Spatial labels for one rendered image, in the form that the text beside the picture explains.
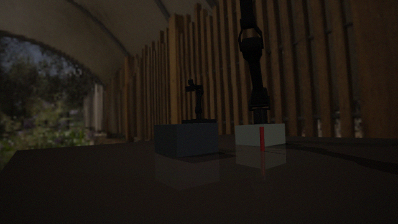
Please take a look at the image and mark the red peg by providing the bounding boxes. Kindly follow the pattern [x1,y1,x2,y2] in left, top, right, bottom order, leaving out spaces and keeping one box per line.
[259,127,265,151]

